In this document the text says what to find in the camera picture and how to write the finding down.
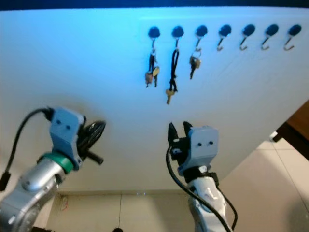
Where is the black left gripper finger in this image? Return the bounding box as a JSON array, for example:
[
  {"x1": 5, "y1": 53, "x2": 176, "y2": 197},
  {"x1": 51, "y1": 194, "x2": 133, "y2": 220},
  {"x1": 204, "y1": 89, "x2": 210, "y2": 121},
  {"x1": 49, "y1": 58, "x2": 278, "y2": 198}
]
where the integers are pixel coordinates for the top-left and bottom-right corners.
[{"x1": 82, "y1": 121, "x2": 106, "y2": 149}]

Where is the black knob metal hook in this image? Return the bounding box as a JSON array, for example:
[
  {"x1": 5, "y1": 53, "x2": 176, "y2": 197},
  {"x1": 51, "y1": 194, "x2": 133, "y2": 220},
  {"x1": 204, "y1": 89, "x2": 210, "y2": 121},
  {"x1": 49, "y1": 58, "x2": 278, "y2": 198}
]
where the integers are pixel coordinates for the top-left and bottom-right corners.
[
  {"x1": 283, "y1": 24, "x2": 302, "y2": 51},
  {"x1": 216, "y1": 24, "x2": 232, "y2": 52},
  {"x1": 239, "y1": 24, "x2": 256, "y2": 51},
  {"x1": 194, "y1": 25, "x2": 209, "y2": 50},
  {"x1": 260, "y1": 24, "x2": 280, "y2": 51},
  {"x1": 148, "y1": 27, "x2": 161, "y2": 50},
  {"x1": 171, "y1": 26, "x2": 185, "y2": 50}
]

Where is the dark short key bunch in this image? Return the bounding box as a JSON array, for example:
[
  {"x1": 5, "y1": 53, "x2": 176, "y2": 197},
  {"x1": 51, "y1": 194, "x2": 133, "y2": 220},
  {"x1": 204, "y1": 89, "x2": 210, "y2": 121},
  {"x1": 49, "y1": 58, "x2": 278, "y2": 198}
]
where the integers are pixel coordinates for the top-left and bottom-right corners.
[{"x1": 189, "y1": 47, "x2": 202, "y2": 80}]

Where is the key bunch with gold key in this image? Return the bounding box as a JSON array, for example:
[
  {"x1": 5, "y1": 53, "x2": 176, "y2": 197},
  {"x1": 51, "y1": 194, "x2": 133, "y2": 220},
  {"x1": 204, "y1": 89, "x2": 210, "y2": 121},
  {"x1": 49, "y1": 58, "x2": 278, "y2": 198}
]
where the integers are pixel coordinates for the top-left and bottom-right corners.
[{"x1": 144, "y1": 47, "x2": 160, "y2": 88}]

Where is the dark brown wooden furniture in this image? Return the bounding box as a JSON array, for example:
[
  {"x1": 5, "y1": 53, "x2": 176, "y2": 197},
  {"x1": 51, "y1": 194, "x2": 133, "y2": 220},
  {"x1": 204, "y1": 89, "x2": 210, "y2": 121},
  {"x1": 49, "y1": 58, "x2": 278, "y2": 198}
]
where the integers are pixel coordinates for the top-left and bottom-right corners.
[{"x1": 272, "y1": 99, "x2": 309, "y2": 148}]

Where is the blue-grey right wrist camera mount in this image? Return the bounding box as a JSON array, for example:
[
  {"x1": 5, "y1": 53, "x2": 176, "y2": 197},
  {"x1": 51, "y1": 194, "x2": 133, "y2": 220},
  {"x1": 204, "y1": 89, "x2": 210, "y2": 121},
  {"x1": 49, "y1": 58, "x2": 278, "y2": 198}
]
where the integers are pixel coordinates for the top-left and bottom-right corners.
[{"x1": 178, "y1": 126, "x2": 219, "y2": 176}]

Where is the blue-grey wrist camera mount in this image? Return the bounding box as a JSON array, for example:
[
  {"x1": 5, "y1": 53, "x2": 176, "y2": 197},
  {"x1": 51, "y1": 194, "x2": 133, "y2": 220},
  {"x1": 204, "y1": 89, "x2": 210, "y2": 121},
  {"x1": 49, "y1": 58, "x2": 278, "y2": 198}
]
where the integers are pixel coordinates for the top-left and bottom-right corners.
[
  {"x1": 178, "y1": 126, "x2": 219, "y2": 176},
  {"x1": 50, "y1": 107, "x2": 88, "y2": 171}
]

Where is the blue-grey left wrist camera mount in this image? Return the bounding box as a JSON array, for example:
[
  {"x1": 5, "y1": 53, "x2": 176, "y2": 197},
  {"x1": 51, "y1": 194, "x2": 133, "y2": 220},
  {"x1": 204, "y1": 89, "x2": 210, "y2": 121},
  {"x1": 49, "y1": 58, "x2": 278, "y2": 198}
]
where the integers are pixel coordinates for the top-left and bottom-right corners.
[{"x1": 50, "y1": 107, "x2": 88, "y2": 171}]

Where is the key on black lanyard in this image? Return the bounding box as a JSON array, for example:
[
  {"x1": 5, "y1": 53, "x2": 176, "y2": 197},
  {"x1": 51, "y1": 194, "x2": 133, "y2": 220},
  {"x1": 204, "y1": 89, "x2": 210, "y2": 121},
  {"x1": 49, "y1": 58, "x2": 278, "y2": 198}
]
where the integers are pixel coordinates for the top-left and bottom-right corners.
[{"x1": 165, "y1": 47, "x2": 181, "y2": 105}]

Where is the white hook rail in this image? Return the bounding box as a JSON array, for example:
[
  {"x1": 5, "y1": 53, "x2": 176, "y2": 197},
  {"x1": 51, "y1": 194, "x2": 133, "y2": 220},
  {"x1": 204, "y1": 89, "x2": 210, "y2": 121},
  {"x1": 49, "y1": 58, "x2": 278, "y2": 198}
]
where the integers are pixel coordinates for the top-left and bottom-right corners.
[{"x1": 139, "y1": 17, "x2": 307, "y2": 41}]

